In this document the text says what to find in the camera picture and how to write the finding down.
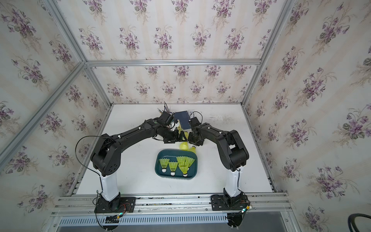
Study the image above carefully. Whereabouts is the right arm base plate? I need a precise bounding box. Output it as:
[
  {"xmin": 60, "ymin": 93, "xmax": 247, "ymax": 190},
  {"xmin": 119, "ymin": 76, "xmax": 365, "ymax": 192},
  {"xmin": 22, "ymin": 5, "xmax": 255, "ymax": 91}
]
[{"xmin": 211, "ymin": 192, "xmax": 251, "ymax": 211}]

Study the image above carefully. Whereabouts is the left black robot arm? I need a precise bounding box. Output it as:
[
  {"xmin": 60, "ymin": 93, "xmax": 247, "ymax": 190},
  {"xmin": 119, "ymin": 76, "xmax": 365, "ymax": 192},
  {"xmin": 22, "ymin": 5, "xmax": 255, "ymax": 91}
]
[{"xmin": 90, "ymin": 112, "xmax": 186, "ymax": 203}]

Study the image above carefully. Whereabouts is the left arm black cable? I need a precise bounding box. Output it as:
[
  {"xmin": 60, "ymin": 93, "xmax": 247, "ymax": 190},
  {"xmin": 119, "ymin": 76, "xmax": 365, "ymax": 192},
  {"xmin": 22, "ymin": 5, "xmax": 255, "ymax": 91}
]
[{"xmin": 74, "ymin": 135, "xmax": 111, "ymax": 177}]

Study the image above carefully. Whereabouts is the aluminium front rail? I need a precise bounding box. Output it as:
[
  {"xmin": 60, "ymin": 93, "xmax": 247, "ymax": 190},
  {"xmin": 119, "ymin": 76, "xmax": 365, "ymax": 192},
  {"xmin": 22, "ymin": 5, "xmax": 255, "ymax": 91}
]
[{"xmin": 51, "ymin": 192, "xmax": 293, "ymax": 217}]

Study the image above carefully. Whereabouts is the dark teal storage tray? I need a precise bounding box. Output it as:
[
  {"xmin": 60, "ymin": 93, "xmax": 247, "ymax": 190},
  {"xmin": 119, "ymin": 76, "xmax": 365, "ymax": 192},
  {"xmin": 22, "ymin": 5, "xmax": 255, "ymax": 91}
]
[{"xmin": 155, "ymin": 149, "xmax": 198, "ymax": 179}]

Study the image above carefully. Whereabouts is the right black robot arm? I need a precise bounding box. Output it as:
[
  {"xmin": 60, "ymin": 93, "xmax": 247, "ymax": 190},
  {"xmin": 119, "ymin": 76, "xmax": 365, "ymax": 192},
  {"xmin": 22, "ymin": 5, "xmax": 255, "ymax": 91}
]
[{"xmin": 187, "ymin": 117, "xmax": 249, "ymax": 208}]

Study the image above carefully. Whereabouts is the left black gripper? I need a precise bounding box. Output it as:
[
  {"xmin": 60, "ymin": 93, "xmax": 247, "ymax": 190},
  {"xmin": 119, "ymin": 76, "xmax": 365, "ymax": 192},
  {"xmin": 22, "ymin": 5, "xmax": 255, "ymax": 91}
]
[{"xmin": 161, "ymin": 127, "xmax": 189, "ymax": 145}]

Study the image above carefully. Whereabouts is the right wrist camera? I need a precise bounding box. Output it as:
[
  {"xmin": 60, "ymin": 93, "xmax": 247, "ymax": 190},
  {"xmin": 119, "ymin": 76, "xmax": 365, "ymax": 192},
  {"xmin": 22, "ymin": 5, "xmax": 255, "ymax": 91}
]
[{"xmin": 189, "ymin": 117, "xmax": 201, "ymax": 128}]

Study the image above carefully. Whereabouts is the dark blue book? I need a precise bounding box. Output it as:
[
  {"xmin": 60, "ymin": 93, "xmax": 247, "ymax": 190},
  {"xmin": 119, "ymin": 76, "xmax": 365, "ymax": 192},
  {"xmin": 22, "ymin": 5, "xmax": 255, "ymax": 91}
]
[{"xmin": 174, "ymin": 111, "xmax": 191, "ymax": 130}]

